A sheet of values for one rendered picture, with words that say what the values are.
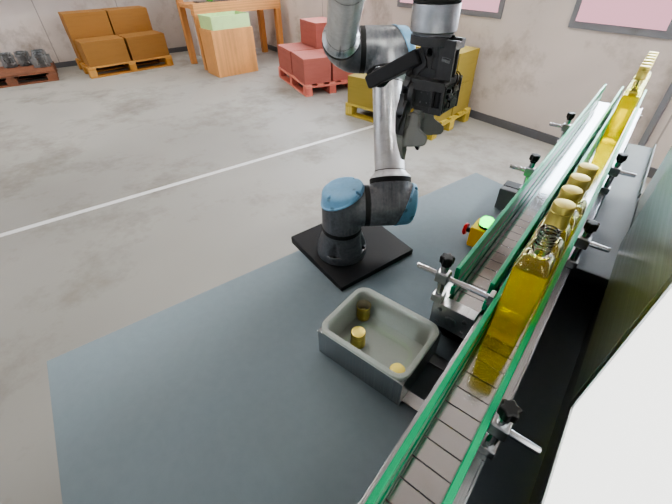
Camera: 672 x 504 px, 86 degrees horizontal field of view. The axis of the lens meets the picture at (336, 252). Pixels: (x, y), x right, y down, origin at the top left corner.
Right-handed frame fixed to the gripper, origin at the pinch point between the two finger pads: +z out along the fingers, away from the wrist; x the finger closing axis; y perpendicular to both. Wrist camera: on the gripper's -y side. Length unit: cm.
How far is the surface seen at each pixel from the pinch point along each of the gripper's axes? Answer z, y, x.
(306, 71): 87, -318, 311
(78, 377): 43, -42, -65
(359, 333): 36.6, 3.7, -20.0
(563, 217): 3.5, 30.6, -1.7
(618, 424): 1, 42, -37
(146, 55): 97, -640, 266
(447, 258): 17.0, 15.2, -6.7
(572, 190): 1.8, 29.8, 5.2
